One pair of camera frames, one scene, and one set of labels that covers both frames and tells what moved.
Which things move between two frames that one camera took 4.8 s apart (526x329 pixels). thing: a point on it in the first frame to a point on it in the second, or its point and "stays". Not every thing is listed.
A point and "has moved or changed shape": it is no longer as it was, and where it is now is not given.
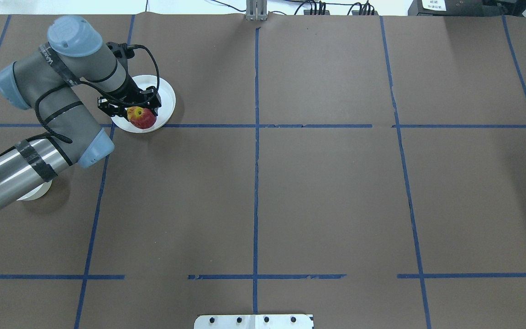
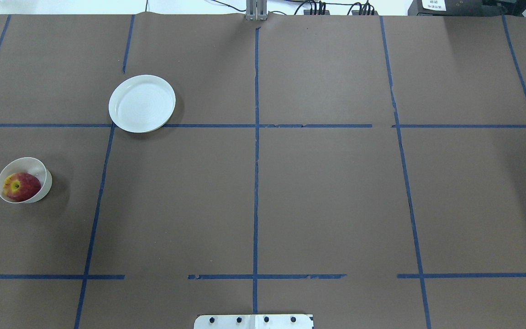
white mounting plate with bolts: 273,321 stays
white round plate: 165,112 stays
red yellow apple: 141,117 has moved or changed shape
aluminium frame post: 256,10 stays
